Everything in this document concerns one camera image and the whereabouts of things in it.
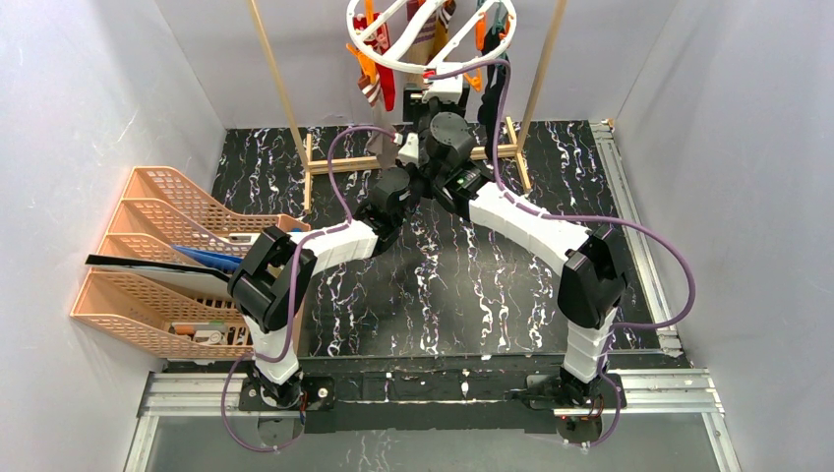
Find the black white folder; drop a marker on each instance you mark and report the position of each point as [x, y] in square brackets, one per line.
[204, 281]

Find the peach mesh file rack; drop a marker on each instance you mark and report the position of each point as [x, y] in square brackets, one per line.
[150, 283]

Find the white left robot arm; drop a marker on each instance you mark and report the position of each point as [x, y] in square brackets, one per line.
[269, 285]

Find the red bear sock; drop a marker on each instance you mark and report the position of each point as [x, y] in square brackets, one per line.
[381, 44]

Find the beige purple striped sock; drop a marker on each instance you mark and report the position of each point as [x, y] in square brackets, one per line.
[419, 51]

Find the orange clothes peg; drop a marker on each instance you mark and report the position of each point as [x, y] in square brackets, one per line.
[367, 65]

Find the black sock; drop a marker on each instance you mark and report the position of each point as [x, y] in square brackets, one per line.
[489, 109]

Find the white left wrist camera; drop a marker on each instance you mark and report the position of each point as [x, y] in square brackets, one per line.
[408, 148]

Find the grey sock brown stripes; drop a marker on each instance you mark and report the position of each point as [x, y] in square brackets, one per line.
[379, 144]

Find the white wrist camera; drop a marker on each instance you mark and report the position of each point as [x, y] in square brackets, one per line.
[408, 148]
[442, 84]

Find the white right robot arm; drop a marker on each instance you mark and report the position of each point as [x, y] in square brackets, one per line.
[588, 264]

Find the mustard yellow sock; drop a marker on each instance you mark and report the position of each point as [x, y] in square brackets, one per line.
[444, 15]

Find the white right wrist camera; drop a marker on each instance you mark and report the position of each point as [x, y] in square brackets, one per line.
[442, 84]

